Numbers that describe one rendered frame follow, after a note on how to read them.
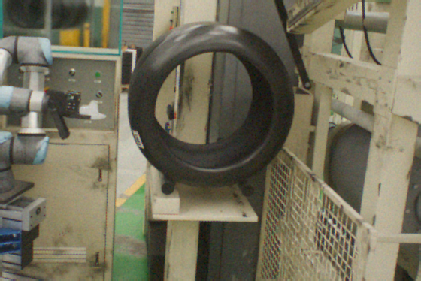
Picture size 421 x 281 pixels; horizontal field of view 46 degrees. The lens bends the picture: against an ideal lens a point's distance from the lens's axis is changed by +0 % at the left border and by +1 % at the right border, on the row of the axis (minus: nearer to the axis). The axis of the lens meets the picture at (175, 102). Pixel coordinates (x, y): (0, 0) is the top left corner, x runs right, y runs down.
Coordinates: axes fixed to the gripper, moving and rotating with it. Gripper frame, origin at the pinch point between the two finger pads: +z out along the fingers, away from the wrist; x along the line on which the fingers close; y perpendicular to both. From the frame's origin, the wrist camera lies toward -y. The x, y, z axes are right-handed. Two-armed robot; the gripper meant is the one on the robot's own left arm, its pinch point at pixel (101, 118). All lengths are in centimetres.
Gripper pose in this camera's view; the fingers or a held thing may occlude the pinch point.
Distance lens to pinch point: 173.2
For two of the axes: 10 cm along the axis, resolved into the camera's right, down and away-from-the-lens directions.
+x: -0.9, -2.0, 9.8
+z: 9.8, 1.6, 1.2
